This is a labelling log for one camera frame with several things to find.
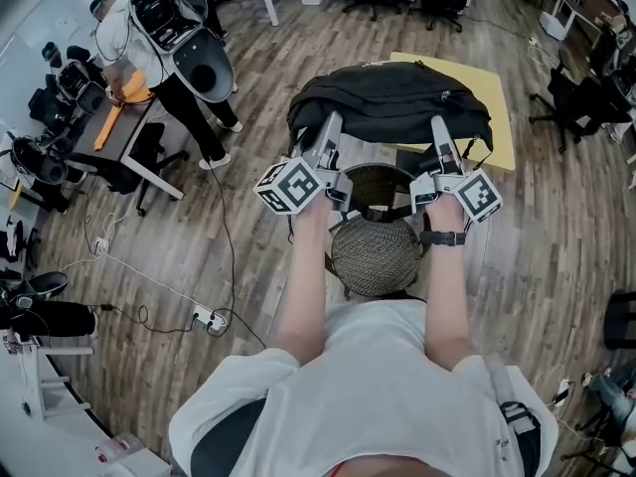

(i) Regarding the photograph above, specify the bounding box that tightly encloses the white stool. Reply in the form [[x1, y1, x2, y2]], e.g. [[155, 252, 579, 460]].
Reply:
[[4, 330, 95, 421]]

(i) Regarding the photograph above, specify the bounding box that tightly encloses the long black cable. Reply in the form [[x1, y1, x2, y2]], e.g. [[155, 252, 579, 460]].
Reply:
[[206, 159, 269, 352]]

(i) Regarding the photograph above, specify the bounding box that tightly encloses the black stool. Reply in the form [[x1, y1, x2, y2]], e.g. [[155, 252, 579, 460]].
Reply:
[[603, 289, 636, 351]]

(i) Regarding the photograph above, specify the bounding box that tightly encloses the orange cloth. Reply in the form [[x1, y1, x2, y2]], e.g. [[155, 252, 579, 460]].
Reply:
[[93, 70, 150, 151]]

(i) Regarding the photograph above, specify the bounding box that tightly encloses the person's right forearm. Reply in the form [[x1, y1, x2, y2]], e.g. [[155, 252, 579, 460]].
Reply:
[[424, 243, 481, 372]]

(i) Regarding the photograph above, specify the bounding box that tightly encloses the white cable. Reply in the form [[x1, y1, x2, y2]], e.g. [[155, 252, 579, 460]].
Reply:
[[59, 209, 200, 312]]

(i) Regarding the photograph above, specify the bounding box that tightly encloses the white t-shirt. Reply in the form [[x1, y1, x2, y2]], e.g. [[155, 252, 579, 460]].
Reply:
[[168, 298, 560, 477]]

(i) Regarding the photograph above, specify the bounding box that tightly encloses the black wristwatch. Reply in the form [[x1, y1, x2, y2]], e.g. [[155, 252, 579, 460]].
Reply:
[[419, 230, 468, 247]]

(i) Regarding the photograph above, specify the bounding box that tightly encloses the yellow square table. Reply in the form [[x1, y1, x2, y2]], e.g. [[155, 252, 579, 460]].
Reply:
[[385, 51, 517, 172]]

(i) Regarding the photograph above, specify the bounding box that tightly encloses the person's right hand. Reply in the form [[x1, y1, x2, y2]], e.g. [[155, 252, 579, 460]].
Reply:
[[421, 192, 467, 234]]

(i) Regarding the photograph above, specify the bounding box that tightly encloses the black bag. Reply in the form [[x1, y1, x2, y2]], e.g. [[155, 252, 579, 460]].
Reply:
[[27, 86, 66, 133]]

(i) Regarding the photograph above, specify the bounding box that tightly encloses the white side table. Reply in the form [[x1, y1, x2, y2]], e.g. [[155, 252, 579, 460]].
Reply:
[[540, 0, 582, 42]]

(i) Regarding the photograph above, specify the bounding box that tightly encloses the grey shoulder strap with buckle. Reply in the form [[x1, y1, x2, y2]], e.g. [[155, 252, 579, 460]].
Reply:
[[484, 353, 543, 477]]

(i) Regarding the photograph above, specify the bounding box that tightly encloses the brown wicker chair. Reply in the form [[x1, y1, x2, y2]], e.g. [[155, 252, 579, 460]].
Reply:
[[325, 163, 426, 300]]

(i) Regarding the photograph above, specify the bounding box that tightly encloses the person's left hand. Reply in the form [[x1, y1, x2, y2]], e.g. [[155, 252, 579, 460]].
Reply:
[[295, 197, 339, 236]]

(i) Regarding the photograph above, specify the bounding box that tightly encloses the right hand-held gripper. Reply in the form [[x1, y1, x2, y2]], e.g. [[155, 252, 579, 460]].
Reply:
[[409, 115, 504, 226]]

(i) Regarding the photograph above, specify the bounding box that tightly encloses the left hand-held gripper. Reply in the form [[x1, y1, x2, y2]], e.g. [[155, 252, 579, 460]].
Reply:
[[252, 111, 355, 217]]

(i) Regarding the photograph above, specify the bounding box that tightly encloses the person's left forearm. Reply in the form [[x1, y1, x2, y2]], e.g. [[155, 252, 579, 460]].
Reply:
[[267, 231, 333, 367]]

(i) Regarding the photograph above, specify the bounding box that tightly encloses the black backpack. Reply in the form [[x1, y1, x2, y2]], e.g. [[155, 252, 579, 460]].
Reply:
[[286, 60, 496, 233]]

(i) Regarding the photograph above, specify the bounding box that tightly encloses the black chest strap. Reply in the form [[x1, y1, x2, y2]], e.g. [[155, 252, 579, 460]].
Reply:
[[190, 397, 268, 477]]

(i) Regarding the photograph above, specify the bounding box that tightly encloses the black cable with adapter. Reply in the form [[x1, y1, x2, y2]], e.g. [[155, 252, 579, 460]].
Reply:
[[98, 303, 210, 336]]

